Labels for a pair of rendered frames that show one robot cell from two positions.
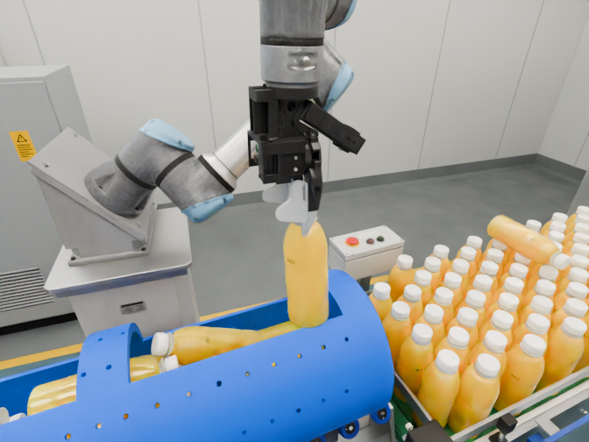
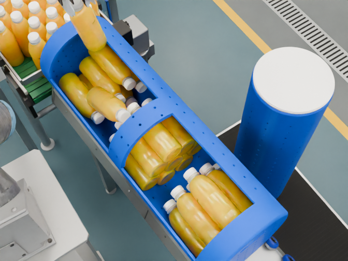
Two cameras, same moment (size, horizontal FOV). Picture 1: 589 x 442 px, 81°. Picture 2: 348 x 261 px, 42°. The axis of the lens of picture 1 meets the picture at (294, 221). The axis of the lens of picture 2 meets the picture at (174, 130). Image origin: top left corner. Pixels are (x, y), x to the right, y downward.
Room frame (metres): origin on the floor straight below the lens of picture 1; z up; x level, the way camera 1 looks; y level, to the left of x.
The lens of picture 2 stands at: (0.44, 0.94, 2.33)
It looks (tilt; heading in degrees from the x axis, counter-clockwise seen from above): 61 degrees down; 256
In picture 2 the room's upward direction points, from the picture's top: 2 degrees counter-clockwise
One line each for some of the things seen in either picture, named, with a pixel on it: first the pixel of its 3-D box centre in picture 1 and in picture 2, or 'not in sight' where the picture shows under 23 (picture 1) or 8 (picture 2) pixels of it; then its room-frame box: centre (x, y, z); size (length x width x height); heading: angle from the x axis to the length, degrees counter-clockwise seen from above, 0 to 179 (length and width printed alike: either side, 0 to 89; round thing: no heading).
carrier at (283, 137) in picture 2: not in sight; (271, 139); (-0.19, 0.16, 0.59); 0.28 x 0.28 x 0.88
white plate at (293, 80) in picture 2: not in sight; (293, 79); (-0.19, 0.16, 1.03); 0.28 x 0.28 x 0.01
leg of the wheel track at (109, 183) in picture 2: not in sight; (102, 165); (0.55, -0.05, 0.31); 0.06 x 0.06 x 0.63; 22
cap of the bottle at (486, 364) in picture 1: (487, 365); not in sight; (0.43, -0.37, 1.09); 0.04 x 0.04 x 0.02
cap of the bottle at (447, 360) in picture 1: (447, 360); not in sight; (0.44, -0.30, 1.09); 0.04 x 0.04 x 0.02
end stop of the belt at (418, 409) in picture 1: (382, 360); (70, 55); (0.54, -0.21, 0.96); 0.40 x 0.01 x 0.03; 22
